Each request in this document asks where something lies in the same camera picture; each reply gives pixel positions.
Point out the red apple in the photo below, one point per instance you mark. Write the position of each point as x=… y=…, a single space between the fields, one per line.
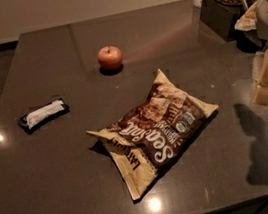
x=110 y=58

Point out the brown chip bag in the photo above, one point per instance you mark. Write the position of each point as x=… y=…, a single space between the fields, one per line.
x=146 y=141

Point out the black bowl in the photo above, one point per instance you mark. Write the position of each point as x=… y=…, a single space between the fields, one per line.
x=249 y=41

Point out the dark brown box stand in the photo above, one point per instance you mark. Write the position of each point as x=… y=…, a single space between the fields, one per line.
x=220 y=18

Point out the black white snack bar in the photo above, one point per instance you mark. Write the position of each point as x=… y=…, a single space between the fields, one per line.
x=35 y=119

